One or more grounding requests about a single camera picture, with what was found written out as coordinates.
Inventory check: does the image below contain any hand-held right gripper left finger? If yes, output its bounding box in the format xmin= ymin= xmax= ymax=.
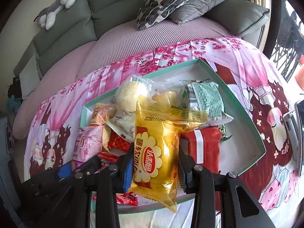
xmin=45 ymin=145 xmax=135 ymax=228

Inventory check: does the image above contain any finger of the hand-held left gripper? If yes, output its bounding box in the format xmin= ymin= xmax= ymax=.
xmin=56 ymin=161 xmax=74 ymax=178
xmin=71 ymin=155 xmax=104 ymax=175

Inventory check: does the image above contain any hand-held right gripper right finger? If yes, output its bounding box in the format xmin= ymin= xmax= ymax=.
xmin=178 ymin=140 xmax=266 ymax=228

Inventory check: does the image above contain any pink snack packet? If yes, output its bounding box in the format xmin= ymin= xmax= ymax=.
xmin=71 ymin=125 xmax=105 ymax=169

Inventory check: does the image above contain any yellow cake packet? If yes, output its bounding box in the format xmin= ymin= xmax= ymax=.
xmin=127 ymin=95 xmax=208 ymax=213

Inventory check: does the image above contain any red box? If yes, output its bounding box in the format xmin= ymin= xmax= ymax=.
xmin=182 ymin=126 xmax=224 ymax=171

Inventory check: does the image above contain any white snack packet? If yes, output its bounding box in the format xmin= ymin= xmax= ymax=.
xmin=106 ymin=110 xmax=137 ymax=143

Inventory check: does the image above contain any orange white bread packet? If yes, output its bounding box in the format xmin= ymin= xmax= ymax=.
xmin=88 ymin=103 xmax=117 ymax=127

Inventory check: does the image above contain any green white biscuit packet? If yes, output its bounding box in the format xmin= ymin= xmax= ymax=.
xmin=217 ymin=123 xmax=233 ymax=141

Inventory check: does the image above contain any teal-rimmed white box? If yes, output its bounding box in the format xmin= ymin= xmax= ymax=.
xmin=79 ymin=58 xmax=266 ymax=214

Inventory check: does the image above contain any round cream bun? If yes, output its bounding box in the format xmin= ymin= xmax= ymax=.
xmin=115 ymin=75 xmax=155 ymax=113

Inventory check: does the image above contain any green silver snack packet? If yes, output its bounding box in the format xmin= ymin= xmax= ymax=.
xmin=180 ymin=79 xmax=234 ymax=125

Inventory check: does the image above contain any pale yellow jelly cup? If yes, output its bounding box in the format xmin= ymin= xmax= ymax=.
xmin=151 ymin=90 xmax=180 ymax=105

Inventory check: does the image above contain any teal cloth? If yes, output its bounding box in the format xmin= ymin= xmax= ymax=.
xmin=6 ymin=96 xmax=23 ymax=113

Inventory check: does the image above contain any dark clothes pile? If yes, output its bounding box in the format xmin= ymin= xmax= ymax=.
xmin=7 ymin=77 xmax=22 ymax=98

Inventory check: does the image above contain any light grey cushion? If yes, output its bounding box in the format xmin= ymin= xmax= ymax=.
xmin=19 ymin=55 xmax=43 ymax=100

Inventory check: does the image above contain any pink printed blanket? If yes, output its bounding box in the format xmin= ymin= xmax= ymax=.
xmin=22 ymin=37 xmax=304 ymax=228

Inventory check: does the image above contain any orange container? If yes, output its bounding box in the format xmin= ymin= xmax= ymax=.
xmin=294 ymin=64 xmax=304 ymax=88

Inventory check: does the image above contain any black metal rack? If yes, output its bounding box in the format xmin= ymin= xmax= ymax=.
xmin=271 ymin=9 xmax=303 ymax=81

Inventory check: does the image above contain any grey white plush dog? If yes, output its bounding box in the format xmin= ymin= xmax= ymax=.
xmin=34 ymin=0 xmax=79 ymax=30

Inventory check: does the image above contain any grey pillow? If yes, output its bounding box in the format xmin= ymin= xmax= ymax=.
xmin=169 ymin=0 xmax=238 ymax=25

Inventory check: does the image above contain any black white patterned pillow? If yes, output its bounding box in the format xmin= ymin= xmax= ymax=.
xmin=136 ymin=0 xmax=204 ymax=31

